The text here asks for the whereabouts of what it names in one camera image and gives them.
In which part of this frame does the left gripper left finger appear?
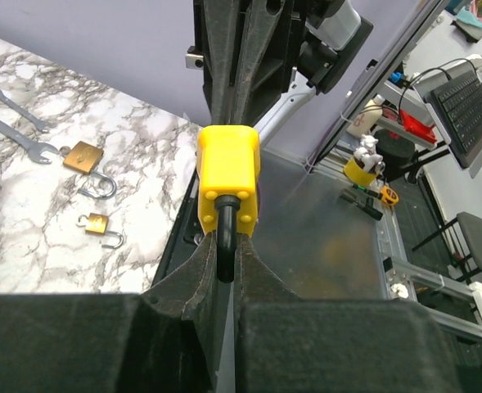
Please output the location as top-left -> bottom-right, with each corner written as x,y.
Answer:
0,234 -> 216,392

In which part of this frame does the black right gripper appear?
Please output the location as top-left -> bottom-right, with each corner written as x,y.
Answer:
193,0 -> 310,124

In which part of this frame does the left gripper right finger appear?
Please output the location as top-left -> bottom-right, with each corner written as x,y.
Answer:
233,235 -> 461,392

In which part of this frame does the yellow padlock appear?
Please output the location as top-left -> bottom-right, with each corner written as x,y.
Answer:
196,125 -> 261,282

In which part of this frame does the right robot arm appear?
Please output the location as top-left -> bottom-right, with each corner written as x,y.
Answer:
186,0 -> 313,144

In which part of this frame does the small brass padlock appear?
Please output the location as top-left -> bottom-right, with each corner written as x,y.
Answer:
76,213 -> 124,250

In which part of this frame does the white plastic bottle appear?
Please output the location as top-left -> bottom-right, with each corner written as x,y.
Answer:
346,94 -> 385,138

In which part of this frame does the yellow tape measure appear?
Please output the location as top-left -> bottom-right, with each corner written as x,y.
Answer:
379,185 -> 399,207

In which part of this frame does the yellow cup with figurine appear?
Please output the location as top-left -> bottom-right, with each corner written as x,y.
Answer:
343,134 -> 385,187

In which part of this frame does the large brass padlock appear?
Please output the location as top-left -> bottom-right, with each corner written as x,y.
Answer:
59,141 -> 117,200

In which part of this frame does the red object on desk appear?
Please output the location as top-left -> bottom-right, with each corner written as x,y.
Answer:
399,110 -> 437,144

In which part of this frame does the black chair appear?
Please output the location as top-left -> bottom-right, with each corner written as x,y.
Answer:
412,212 -> 482,283

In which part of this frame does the small silver wrench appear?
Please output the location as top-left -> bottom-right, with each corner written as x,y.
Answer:
0,89 -> 52,133

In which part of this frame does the large silver wrench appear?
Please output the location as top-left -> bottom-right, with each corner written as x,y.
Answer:
0,120 -> 59,165

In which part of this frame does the black keyboard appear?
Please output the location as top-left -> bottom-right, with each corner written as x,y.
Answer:
426,71 -> 482,169

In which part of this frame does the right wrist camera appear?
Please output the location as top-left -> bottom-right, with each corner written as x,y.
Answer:
297,0 -> 373,94

